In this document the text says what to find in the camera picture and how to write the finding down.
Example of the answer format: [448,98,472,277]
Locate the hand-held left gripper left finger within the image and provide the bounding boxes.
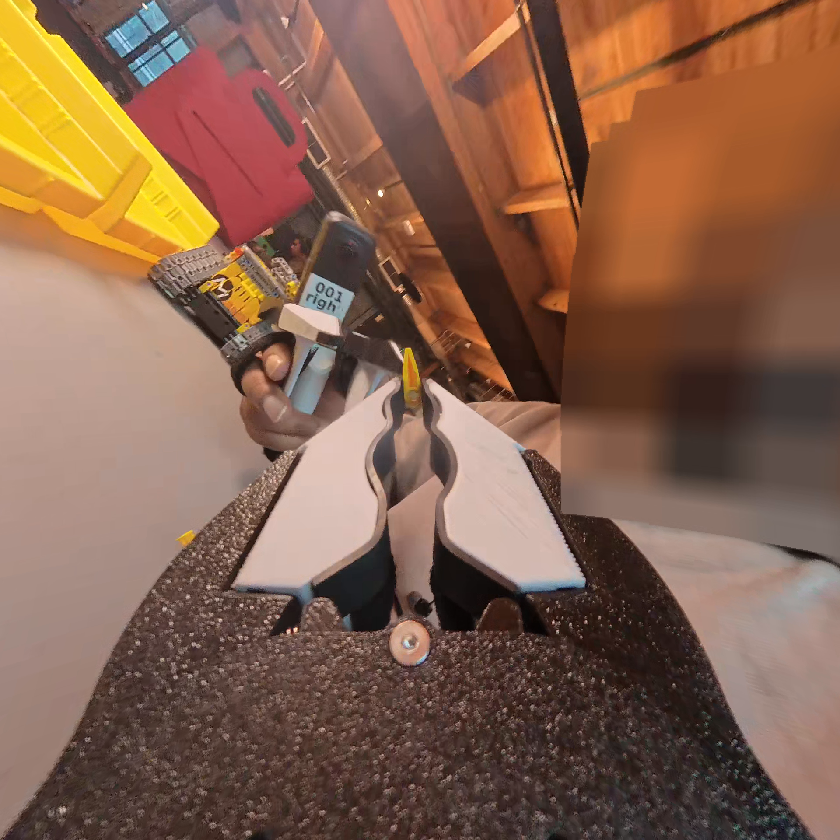
[231,378,403,624]

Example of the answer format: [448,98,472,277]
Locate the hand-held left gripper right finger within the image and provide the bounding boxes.
[423,381,589,624]

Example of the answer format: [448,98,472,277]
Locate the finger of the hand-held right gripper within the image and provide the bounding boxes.
[279,304,345,416]

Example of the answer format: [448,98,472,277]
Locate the paned window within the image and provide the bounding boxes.
[103,0,200,88]

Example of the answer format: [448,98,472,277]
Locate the person's torso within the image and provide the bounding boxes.
[466,398,840,840]

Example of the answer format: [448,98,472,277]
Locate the yellow toy robot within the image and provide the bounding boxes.
[147,239,300,364]

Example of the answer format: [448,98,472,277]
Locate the yellow plastic bin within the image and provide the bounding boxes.
[0,0,221,259]
[0,79,139,263]

